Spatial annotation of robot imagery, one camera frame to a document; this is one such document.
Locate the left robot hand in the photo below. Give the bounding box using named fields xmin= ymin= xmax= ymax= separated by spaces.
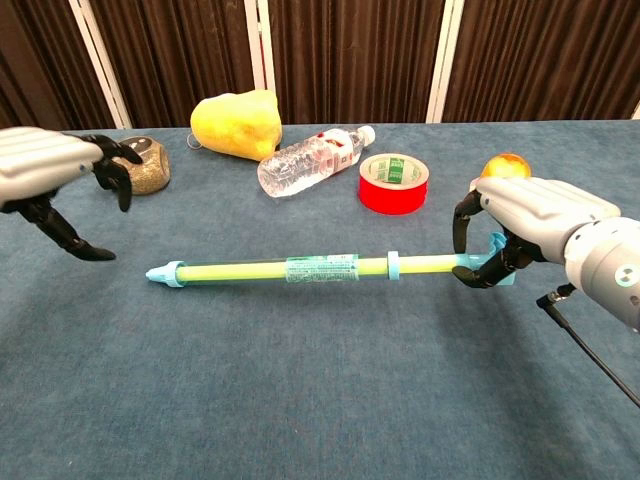
xmin=0 ymin=126 xmax=145 ymax=262

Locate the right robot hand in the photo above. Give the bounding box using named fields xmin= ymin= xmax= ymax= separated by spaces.
xmin=451 ymin=175 xmax=622 ymax=291

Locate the long green blue pump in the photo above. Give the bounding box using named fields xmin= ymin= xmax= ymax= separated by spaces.
xmin=177 ymin=232 xmax=517 ymax=290

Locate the orange fruit jelly cup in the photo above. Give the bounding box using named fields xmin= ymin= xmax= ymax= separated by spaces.
xmin=468 ymin=152 xmax=532 ymax=194

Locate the brown folding screen panel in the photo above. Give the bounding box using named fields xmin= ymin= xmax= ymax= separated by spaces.
xmin=257 ymin=0 xmax=454 ymax=126
xmin=0 ymin=0 xmax=121 ymax=136
xmin=82 ymin=0 xmax=266 ymax=129
xmin=434 ymin=0 xmax=640 ymax=124

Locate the glass jar with black lid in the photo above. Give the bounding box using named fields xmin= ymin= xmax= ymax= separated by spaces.
xmin=112 ymin=136 xmax=172 ymax=196

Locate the red tape roll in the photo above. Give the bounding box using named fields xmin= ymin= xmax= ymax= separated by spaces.
xmin=358 ymin=153 xmax=430 ymax=216

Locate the yellow plush toy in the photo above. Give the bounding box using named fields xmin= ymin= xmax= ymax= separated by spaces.
xmin=186 ymin=89 xmax=284 ymax=163

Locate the clear plastic water bottle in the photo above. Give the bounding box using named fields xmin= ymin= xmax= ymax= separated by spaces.
xmin=256 ymin=124 xmax=377 ymax=200

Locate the blue tablecloth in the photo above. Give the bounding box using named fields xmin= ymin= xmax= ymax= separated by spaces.
xmin=0 ymin=119 xmax=640 ymax=480

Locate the black cable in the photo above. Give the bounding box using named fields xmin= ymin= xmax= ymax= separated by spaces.
xmin=536 ymin=283 xmax=640 ymax=409

